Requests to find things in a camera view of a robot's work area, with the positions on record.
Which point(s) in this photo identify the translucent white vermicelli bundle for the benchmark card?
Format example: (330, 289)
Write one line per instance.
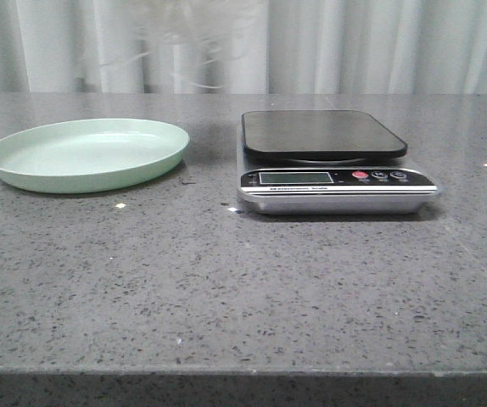
(175, 47)

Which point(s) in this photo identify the silver black kitchen scale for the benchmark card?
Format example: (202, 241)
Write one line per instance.
(326, 162)

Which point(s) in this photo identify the light green plastic plate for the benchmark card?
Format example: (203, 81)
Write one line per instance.
(82, 156)

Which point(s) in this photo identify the white pleated curtain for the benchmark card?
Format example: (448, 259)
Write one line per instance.
(314, 47)

